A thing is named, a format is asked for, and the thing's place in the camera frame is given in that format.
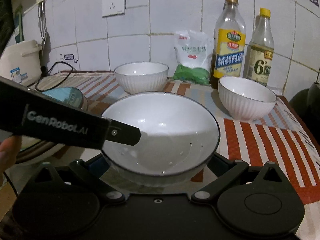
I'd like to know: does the vinegar bottle yellow cap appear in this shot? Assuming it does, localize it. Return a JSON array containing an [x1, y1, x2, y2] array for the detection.
[[244, 8, 274, 86]]

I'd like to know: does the white green salt bag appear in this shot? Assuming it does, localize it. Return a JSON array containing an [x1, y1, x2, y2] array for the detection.
[[173, 30, 214, 85]]

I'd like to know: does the striped patchwork table cloth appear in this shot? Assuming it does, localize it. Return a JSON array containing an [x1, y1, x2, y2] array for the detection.
[[39, 72, 319, 239]]

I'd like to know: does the white rice cooker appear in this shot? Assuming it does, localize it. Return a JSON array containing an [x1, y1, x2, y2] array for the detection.
[[0, 40, 42, 86]]

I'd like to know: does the blue hanging grater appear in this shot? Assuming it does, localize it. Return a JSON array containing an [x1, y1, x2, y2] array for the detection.
[[14, 4, 24, 43]]

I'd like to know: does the blue fried egg plate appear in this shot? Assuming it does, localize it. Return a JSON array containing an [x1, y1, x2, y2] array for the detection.
[[43, 87, 88, 111]]

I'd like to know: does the person left hand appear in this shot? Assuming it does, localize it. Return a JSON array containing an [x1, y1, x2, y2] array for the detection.
[[0, 136, 22, 173]]

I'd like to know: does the black power cord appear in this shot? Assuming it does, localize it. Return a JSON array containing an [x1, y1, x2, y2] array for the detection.
[[34, 61, 78, 92]]

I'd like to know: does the black wok with lid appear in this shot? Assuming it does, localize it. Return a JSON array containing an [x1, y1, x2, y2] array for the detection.
[[290, 74, 319, 123]]

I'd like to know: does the wall label sticker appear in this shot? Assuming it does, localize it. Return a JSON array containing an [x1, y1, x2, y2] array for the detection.
[[60, 54, 78, 63]]

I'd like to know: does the white wall socket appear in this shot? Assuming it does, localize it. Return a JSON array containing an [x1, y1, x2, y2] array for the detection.
[[101, 0, 125, 17]]

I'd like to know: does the hanging metal spatula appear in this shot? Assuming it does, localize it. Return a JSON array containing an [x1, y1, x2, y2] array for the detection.
[[37, 0, 48, 55]]

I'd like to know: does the white ribbed bowl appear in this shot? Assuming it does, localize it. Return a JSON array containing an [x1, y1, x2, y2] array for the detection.
[[101, 92, 221, 187], [218, 76, 277, 121], [114, 62, 169, 94]]

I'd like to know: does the cooking wine bottle yellow label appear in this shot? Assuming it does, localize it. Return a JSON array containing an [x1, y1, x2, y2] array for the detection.
[[210, 0, 246, 89]]

